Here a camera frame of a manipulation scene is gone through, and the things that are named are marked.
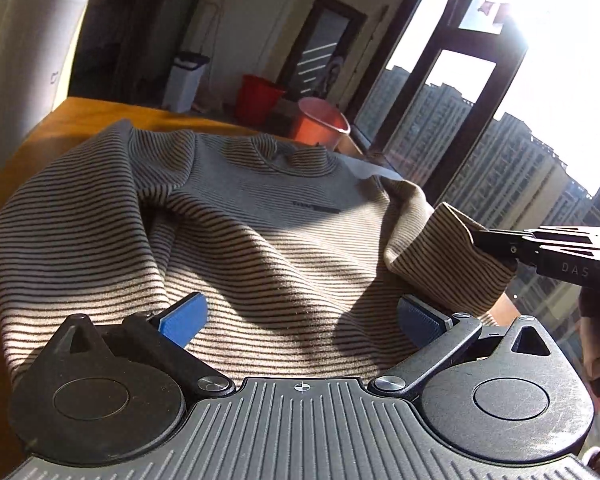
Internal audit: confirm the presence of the striped grey sweater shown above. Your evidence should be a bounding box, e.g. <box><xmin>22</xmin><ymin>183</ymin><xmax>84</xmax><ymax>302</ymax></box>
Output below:
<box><xmin>0</xmin><ymin>120</ymin><xmax>515</xmax><ymax>380</ymax></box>

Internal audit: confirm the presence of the pink bucket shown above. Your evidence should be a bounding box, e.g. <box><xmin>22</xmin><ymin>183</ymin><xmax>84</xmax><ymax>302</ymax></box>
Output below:
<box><xmin>290</xmin><ymin>96</ymin><xmax>351</xmax><ymax>151</ymax></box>

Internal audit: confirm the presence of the white trash bin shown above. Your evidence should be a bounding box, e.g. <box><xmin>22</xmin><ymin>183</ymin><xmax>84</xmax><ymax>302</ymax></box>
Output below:
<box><xmin>161</xmin><ymin>51</ymin><xmax>210</xmax><ymax>113</ymax></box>

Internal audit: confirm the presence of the red bucket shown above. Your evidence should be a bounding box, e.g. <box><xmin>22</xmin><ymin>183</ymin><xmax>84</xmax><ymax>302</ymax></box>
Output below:
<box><xmin>235</xmin><ymin>74</ymin><xmax>286</xmax><ymax>127</ymax></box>

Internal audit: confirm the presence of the dark window frame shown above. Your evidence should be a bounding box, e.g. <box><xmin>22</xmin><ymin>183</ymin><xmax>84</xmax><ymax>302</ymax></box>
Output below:
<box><xmin>347</xmin><ymin>0</ymin><xmax>526</xmax><ymax>202</ymax></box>

